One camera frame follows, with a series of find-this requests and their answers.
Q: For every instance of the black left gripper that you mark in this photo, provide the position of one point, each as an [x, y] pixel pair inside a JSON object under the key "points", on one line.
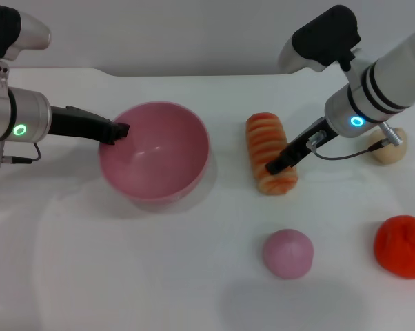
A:
{"points": [[80, 125]]}

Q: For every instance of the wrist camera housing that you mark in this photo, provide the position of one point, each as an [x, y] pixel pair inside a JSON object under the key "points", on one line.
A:
{"points": [[18, 27], [324, 38]]}

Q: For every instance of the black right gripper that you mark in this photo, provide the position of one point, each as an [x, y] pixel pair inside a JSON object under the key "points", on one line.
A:
{"points": [[307, 141]]}

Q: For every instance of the pink round bun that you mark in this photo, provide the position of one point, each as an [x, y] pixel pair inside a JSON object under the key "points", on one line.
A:
{"points": [[287, 253]]}

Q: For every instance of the pink plastic bowl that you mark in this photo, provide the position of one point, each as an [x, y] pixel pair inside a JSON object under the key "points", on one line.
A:
{"points": [[159, 165]]}

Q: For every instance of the right wrist camera housing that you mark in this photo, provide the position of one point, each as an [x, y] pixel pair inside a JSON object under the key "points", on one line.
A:
{"points": [[324, 38]]}

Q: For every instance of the left wrist camera housing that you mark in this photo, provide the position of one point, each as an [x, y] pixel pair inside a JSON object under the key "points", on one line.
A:
{"points": [[18, 27]]}

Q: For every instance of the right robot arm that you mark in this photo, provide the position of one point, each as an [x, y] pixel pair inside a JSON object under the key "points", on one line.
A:
{"points": [[390, 82]]}

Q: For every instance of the red-orange round bread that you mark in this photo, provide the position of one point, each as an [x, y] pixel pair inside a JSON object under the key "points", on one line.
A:
{"points": [[402, 246]]}

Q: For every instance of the beige heart-shaped bun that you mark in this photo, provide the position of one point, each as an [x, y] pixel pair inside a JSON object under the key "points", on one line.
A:
{"points": [[392, 151]]}

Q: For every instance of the orange striped bread roll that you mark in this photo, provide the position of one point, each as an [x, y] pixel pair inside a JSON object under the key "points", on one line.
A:
{"points": [[262, 138]]}

